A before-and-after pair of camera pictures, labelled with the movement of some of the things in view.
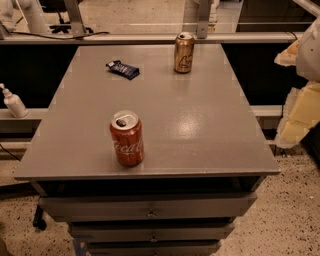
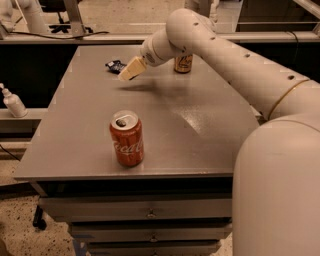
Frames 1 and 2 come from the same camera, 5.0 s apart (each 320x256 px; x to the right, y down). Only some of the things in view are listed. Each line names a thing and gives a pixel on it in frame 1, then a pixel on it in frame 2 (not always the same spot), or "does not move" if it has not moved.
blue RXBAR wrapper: x=124 y=70 does not move
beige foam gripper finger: x=301 y=114 to x=134 y=68
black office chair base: x=64 y=26 does not move
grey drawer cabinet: x=204 y=155 does not move
